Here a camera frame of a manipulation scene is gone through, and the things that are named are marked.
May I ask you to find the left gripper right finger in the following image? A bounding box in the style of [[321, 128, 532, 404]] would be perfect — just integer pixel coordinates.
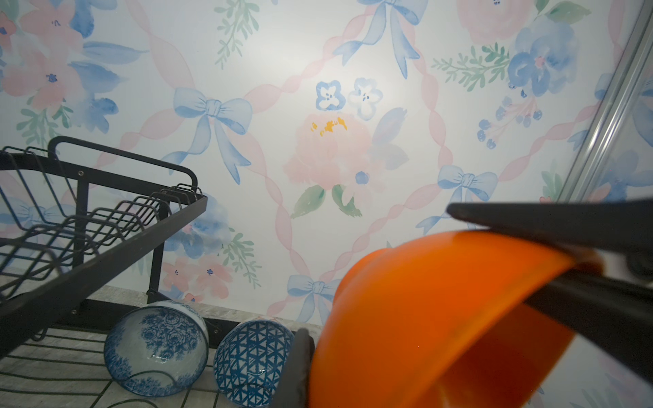
[[447, 199, 652, 382]]

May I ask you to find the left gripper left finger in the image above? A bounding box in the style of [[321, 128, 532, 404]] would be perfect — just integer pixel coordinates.
[[270, 328, 315, 408]]

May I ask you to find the blue triangle pattern bowl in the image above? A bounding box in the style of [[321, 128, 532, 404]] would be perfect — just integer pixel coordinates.
[[214, 319, 294, 407]]

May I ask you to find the blue floral bowl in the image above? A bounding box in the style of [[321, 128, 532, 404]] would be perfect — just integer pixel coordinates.
[[104, 301, 209, 398]]

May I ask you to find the orange plastic bowl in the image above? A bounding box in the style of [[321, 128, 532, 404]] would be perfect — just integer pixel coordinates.
[[309, 231, 576, 407]]

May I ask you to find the black wire dish rack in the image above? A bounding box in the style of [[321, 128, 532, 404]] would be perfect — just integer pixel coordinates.
[[1, 136, 234, 407]]

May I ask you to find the aluminium corner post right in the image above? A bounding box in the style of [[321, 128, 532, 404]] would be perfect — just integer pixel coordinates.
[[558, 1, 652, 203]]

